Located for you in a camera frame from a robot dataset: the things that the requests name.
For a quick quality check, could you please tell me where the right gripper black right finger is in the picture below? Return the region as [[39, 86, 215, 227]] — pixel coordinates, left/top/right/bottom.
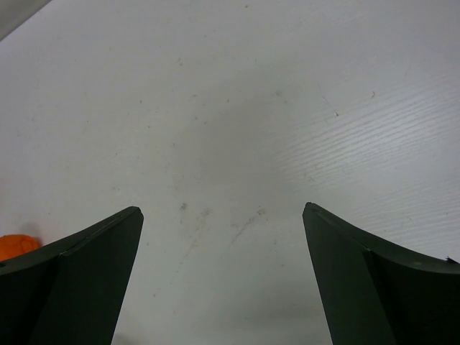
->
[[303, 203, 459, 344]]

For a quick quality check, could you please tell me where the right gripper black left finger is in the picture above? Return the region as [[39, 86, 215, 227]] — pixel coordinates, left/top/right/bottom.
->
[[1, 206, 144, 344]]

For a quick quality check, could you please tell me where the orange fake fruit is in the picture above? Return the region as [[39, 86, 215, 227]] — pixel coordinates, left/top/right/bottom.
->
[[0, 234, 40, 262]]

